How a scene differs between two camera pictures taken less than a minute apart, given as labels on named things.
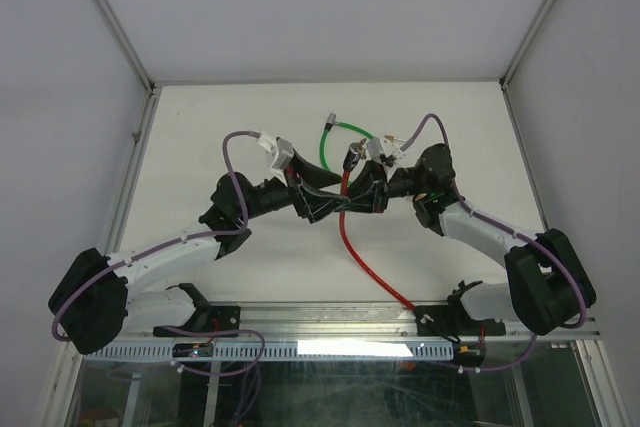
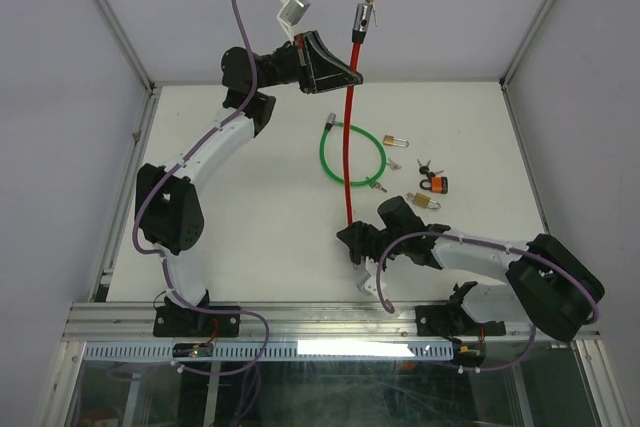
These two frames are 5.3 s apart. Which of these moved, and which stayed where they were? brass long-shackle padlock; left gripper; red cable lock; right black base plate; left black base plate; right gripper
Moved: right gripper; red cable lock; left gripper
Stayed: brass long-shackle padlock; left black base plate; right black base plate
